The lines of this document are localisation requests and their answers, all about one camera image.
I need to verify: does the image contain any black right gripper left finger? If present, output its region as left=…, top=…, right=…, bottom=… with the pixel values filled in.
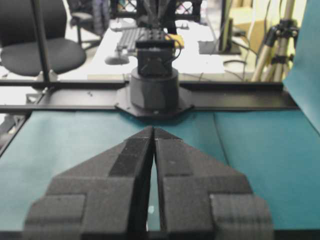
left=23, top=126, right=153, bottom=240

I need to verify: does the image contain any black vertical frame post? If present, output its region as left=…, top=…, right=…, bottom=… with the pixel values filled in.
left=30, top=0, right=51, bottom=83

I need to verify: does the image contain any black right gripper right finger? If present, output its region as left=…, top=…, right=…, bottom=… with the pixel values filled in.
left=154, top=127, right=274, bottom=240

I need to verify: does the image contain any black office chair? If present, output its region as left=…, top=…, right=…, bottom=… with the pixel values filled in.
left=0, top=0, right=87, bottom=77

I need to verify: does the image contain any camera tripod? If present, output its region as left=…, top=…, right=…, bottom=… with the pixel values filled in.
left=250, top=0, right=300, bottom=83

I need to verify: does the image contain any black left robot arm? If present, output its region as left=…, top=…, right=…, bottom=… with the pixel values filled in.
left=115, top=0, right=194, bottom=119

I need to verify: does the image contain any white desk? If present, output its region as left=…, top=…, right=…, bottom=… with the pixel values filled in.
left=87, top=22, right=225, bottom=82

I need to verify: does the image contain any black metal frame rail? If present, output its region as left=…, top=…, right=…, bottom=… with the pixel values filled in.
left=0, top=80, right=298, bottom=115

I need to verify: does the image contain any grey computer keyboard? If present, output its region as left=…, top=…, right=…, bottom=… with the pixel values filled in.
left=116, top=27, right=145, bottom=53

